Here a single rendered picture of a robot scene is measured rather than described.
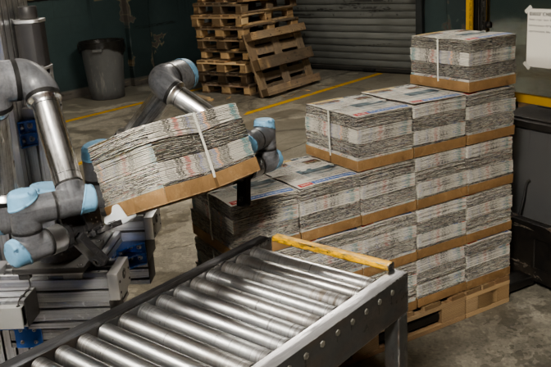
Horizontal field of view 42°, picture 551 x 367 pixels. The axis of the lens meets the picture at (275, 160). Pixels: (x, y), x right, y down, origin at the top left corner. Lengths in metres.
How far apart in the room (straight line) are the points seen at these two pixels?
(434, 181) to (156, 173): 1.52
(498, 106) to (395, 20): 6.97
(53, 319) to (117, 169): 0.58
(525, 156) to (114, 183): 2.44
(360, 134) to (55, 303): 1.29
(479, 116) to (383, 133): 0.52
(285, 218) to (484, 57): 1.14
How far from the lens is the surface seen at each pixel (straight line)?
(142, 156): 2.01
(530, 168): 3.99
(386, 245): 3.08
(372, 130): 2.90
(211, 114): 2.13
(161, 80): 2.51
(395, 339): 2.15
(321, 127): 3.05
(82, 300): 2.37
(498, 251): 3.59
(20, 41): 2.48
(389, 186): 3.02
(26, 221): 1.92
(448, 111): 3.16
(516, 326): 3.54
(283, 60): 9.28
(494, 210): 3.48
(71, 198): 1.93
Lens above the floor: 1.68
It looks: 16 degrees down
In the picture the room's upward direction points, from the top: 4 degrees counter-clockwise
